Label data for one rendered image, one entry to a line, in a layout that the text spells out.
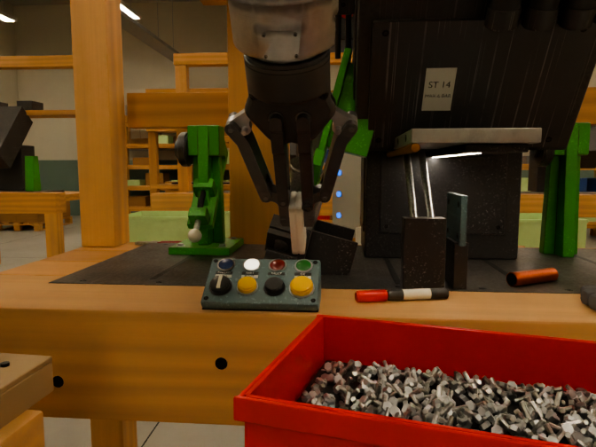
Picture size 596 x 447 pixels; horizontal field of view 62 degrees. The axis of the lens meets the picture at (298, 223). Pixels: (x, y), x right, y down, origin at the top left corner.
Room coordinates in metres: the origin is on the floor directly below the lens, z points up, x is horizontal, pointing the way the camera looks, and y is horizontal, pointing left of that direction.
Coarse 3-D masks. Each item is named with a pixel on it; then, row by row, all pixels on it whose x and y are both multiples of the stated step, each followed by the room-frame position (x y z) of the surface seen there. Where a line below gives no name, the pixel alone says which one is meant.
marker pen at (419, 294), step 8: (424, 288) 0.67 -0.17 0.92; (432, 288) 0.67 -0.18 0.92; (440, 288) 0.67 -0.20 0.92; (360, 296) 0.65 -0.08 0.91; (368, 296) 0.65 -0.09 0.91; (376, 296) 0.65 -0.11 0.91; (384, 296) 0.65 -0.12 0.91; (392, 296) 0.65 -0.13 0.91; (400, 296) 0.66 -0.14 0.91; (408, 296) 0.66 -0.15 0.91; (416, 296) 0.66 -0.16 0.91; (424, 296) 0.66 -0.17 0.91; (432, 296) 0.66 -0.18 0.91; (440, 296) 0.67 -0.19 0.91; (448, 296) 0.67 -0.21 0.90
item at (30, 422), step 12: (12, 420) 0.43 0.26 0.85; (24, 420) 0.43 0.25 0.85; (36, 420) 0.44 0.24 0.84; (0, 432) 0.41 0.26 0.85; (12, 432) 0.41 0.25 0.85; (24, 432) 0.43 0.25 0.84; (36, 432) 0.44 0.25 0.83; (0, 444) 0.40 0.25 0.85; (12, 444) 0.41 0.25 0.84; (24, 444) 0.42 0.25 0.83; (36, 444) 0.44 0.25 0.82
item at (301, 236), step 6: (300, 192) 0.55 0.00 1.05; (300, 198) 0.54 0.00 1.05; (300, 204) 0.53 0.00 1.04; (300, 210) 0.53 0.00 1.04; (300, 216) 0.53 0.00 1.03; (300, 222) 0.54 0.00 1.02; (300, 228) 0.54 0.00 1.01; (300, 234) 0.55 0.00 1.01; (300, 240) 0.55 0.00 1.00; (300, 246) 0.56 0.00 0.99; (300, 252) 0.56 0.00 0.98
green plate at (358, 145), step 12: (348, 48) 0.82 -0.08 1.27; (348, 60) 0.82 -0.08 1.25; (348, 72) 0.83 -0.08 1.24; (336, 84) 0.82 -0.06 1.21; (348, 84) 0.83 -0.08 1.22; (336, 96) 0.82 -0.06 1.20; (348, 96) 0.83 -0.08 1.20; (348, 108) 0.83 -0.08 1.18; (360, 120) 0.83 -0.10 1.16; (324, 132) 0.83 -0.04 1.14; (360, 132) 0.83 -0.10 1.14; (372, 132) 0.83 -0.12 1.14; (324, 144) 0.83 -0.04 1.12; (348, 144) 0.84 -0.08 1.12; (360, 144) 0.83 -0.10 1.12; (360, 156) 0.88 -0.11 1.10
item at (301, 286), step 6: (300, 276) 0.63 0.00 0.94; (294, 282) 0.62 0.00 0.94; (300, 282) 0.62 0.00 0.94; (306, 282) 0.62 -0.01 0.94; (294, 288) 0.61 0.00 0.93; (300, 288) 0.61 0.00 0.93; (306, 288) 0.61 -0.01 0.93; (312, 288) 0.62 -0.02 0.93; (300, 294) 0.61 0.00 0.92; (306, 294) 0.61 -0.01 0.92
